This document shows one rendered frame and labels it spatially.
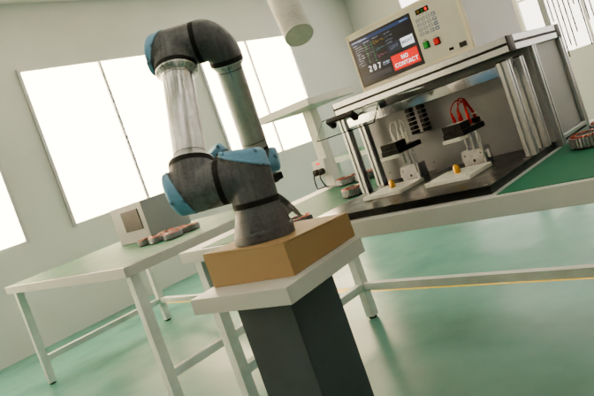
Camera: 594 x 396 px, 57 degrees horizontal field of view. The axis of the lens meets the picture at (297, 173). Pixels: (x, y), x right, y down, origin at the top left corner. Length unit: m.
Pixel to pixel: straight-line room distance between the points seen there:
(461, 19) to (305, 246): 0.87
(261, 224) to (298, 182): 6.49
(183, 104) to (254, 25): 6.69
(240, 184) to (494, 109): 0.93
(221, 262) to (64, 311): 4.62
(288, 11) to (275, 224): 1.90
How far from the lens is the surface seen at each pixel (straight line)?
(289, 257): 1.23
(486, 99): 1.90
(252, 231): 1.31
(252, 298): 1.25
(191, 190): 1.34
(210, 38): 1.53
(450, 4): 1.79
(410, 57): 1.87
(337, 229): 1.39
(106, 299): 6.09
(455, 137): 1.74
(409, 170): 1.94
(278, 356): 1.38
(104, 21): 6.82
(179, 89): 1.48
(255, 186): 1.31
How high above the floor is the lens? 1.02
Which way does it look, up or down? 3 degrees down
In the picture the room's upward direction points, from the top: 19 degrees counter-clockwise
